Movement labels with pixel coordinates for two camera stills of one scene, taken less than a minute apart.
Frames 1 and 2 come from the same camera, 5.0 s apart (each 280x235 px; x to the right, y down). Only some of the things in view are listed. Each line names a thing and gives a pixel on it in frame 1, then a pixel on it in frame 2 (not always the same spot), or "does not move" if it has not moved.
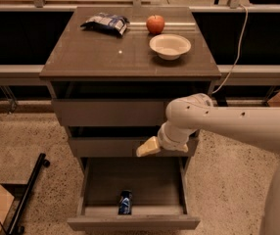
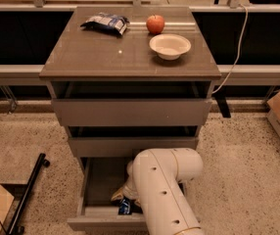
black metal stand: x=17 y=228 does not move
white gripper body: x=166 y=141 -> x=130 y=190
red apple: x=155 y=23 does not move
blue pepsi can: x=125 y=203 does not move
